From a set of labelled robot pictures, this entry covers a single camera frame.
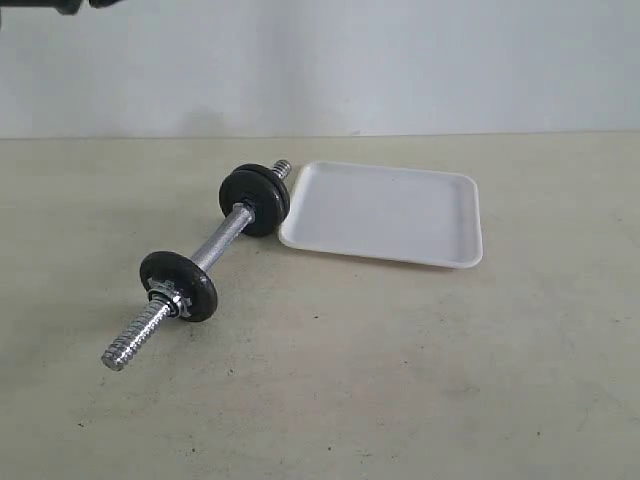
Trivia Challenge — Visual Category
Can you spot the chrome threaded dumbbell bar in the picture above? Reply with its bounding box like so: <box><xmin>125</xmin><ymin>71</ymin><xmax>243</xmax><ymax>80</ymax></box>
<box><xmin>101</xmin><ymin>158</ymin><xmax>294</xmax><ymax>373</ymax></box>

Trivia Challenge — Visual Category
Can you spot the black weight plate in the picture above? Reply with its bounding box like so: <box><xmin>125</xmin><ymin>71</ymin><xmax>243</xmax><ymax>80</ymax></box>
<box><xmin>229</xmin><ymin>159</ymin><xmax>291</xmax><ymax>232</ymax></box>
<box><xmin>219</xmin><ymin>170</ymin><xmax>284</xmax><ymax>237</ymax></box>

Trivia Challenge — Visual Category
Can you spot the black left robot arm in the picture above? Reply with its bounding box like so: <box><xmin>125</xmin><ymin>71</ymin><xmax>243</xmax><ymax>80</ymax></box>
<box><xmin>0</xmin><ymin>0</ymin><xmax>121</xmax><ymax>15</ymax></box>

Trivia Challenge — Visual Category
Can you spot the white rectangular plastic tray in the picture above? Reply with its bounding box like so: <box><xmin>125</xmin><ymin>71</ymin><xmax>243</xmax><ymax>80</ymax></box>
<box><xmin>278</xmin><ymin>161</ymin><xmax>484</xmax><ymax>269</ymax></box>

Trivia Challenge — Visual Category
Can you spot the black weight plate far end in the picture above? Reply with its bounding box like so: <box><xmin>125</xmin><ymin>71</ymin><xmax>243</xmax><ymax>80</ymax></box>
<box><xmin>139</xmin><ymin>251</ymin><xmax>218</xmax><ymax>322</ymax></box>

